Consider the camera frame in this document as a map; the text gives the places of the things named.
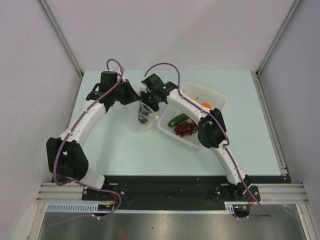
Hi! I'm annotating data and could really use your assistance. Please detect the orange fake fruit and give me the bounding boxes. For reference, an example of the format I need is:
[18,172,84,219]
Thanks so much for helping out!
[201,102,212,109]

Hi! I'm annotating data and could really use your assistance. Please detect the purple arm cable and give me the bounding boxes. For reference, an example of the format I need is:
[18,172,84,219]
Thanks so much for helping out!
[52,58,126,222]
[142,62,272,217]

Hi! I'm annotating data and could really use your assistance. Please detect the clear zip top bag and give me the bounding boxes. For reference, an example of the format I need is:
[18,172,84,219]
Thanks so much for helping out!
[124,101,159,133]

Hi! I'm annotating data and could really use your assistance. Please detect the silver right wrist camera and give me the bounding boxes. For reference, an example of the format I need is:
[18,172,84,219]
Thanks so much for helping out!
[137,77,148,93]

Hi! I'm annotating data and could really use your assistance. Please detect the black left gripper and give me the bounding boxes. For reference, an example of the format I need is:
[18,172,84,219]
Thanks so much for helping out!
[111,79,141,106]

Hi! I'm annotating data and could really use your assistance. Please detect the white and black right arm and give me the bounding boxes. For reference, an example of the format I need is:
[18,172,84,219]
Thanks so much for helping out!
[141,73,252,201]

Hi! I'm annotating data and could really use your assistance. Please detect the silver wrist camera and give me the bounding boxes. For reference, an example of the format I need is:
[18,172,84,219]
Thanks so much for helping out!
[115,67,125,76]
[137,77,148,93]

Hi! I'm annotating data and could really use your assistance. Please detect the aluminium corner post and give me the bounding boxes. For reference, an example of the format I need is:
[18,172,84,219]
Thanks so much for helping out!
[36,0,84,79]
[255,0,304,78]

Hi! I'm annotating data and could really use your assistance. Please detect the aluminium front frame rail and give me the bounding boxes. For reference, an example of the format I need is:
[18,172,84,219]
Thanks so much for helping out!
[36,183,309,205]

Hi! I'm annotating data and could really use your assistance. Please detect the dark round fake fruit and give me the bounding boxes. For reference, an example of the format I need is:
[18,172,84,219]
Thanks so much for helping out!
[138,116,149,125]

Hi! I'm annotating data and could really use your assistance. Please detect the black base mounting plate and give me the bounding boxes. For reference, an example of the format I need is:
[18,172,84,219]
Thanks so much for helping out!
[49,174,293,202]

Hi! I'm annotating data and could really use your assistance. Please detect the green fake vegetable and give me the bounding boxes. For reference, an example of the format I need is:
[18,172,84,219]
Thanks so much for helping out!
[167,113,189,128]

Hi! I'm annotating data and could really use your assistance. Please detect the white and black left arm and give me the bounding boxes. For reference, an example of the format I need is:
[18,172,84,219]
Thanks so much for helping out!
[46,70,141,200]

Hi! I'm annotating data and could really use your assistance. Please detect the aluminium right corner post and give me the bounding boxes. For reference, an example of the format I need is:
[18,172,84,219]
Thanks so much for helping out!
[255,0,304,78]

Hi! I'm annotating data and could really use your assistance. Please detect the aluminium left corner post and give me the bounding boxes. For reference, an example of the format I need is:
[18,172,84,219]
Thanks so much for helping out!
[36,0,84,79]

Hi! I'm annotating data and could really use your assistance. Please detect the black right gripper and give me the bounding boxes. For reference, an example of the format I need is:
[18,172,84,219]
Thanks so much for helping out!
[139,90,160,116]

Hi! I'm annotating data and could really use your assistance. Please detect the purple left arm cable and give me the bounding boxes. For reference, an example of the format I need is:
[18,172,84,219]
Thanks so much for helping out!
[52,58,126,222]

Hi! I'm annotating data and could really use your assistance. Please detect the white perforated plastic basket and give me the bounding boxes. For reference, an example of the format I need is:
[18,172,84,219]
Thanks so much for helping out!
[157,82,228,149]

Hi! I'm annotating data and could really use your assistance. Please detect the dark purple fake grapes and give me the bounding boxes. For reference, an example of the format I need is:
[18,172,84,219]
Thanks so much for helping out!
[173,121,198,137]

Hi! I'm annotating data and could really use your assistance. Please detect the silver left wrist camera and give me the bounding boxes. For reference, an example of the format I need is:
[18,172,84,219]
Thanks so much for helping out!
[115,67,125,76]

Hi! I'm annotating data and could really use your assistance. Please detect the white slotted cable duct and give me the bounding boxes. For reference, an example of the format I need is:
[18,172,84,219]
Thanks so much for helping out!
[46,202,235,214]

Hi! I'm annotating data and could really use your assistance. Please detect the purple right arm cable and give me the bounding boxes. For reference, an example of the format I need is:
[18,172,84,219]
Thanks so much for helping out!
[142,62,272,217]

